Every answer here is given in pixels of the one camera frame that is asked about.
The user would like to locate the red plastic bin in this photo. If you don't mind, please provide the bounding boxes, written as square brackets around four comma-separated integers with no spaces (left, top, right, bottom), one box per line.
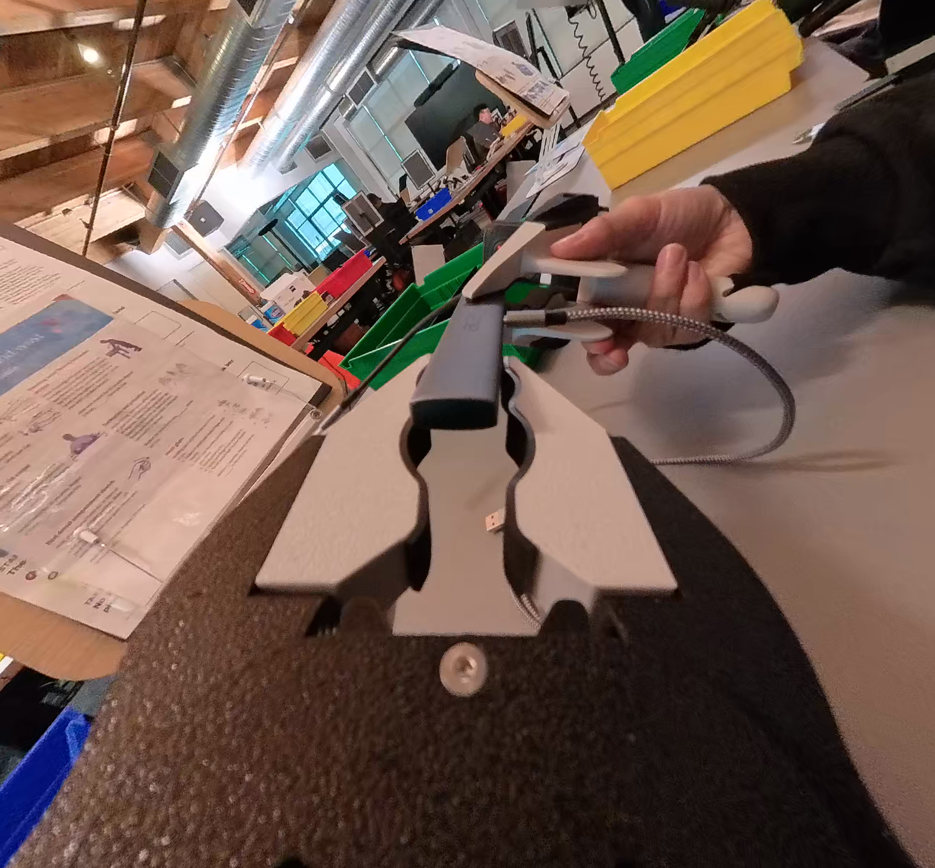
[314,251,375,299]

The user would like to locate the stacked yellow plastic bins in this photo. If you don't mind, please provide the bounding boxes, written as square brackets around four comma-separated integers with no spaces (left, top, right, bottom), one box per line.
[583,0,804,191]

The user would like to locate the black hub lead cable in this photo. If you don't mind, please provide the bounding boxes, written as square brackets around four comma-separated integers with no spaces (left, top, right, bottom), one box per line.
[314,295,461,438]

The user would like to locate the yellow plastic bin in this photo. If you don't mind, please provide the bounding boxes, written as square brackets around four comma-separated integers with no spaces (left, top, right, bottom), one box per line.
[281,291,330,334]

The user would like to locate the grey metal USB hub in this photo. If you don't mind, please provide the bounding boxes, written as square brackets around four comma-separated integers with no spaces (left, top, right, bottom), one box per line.
[409,297,506,431]

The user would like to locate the person's right hand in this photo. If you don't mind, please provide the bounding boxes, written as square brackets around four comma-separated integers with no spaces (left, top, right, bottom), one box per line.
[551,185,755,377]

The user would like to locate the black wall screen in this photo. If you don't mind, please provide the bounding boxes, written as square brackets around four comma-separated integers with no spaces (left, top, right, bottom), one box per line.
[405,68,505,149]

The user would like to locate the silver ventilation duct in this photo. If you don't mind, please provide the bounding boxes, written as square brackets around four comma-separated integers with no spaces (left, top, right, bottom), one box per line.
[146,0,476,226]
[274,0,534,168]

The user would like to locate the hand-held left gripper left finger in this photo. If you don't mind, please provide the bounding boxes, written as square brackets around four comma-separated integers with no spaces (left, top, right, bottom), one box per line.
[254,355,432,602]

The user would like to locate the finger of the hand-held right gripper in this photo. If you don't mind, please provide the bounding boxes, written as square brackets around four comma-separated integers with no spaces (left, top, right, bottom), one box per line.
[503,320,617,345]
[462,220,558,301]

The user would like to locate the blue banner laminated sheet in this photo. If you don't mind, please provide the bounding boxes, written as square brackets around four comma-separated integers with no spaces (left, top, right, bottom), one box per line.
[0,295,311,591]

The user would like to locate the silver braided cable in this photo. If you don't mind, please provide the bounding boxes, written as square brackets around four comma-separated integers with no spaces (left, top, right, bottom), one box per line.
[481,304,799,629]

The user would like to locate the document stand with papers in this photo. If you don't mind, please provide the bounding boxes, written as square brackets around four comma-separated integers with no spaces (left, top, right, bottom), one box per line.
[394,27,572,128]

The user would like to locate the instruction sheets on wooden board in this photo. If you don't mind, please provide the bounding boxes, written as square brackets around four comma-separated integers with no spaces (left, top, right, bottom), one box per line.
[0,222,344,681]

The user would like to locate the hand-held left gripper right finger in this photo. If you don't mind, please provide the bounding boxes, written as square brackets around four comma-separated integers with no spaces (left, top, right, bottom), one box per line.
[499,355,680,605]

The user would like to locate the person's right forearm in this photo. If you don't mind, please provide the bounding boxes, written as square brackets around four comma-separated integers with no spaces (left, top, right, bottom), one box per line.
[701,72,935,299]

